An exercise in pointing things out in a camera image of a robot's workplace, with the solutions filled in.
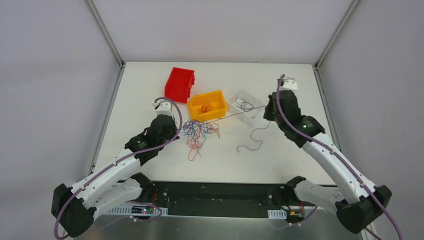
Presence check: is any red plastic bin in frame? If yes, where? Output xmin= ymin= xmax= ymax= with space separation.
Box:
xmin=164 ymin=67 xmax=195 ymax=104

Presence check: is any white plastic bin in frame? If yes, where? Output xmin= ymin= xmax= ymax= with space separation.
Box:
xmin=225 ymin=88 xmax=265 ymax=127

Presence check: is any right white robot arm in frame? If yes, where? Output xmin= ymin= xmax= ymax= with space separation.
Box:
xmin=263 ymin=90 xmax=392 ymax=234

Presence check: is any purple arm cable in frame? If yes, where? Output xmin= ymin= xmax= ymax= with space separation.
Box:
xmin=53 ymin=96 xmax=184 ymax=240
xmin=275 ymin=74 xmax=405 ymax=240

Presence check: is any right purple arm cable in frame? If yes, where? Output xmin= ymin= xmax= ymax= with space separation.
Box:
xmin=275 ymin=74 xmax=405 ymax=240

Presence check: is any red orange cable clump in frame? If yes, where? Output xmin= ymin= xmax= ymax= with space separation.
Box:
xmin=197 ymin=103 xmax=214 ymax=115

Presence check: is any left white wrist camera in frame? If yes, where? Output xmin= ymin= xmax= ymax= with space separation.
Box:
xmin=152 ymin=100 xmax=173 ymax=117

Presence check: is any yellow plastic bin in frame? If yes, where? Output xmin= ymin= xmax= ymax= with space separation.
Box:
xmin=187 ymin=90 xmax=228 ymax=122

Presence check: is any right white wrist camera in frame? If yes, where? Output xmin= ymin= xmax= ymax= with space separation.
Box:
xmin=280 ymin=77 xmax=298 ymax=92

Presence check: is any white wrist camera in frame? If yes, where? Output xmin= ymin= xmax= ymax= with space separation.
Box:
xmin=280 ymin=77 xmax=298 ymax=92
xmin=152 ymin=100 xmax=173 ymax=117

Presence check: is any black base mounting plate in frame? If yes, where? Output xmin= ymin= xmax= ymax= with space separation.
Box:
xmin=135 ymin=181 xmax=309 ymax=219

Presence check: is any blue orange cable bundle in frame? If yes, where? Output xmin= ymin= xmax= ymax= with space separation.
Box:
xmin=180 ymin=119 xmax=222 ymax=162

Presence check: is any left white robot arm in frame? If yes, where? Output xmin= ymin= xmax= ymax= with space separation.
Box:
xmin=51 ymin=110 xmax=179 ymax=240

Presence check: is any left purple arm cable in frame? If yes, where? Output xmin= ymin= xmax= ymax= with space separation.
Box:
xmin=53 ymin=96 xmax=184 ymax=240

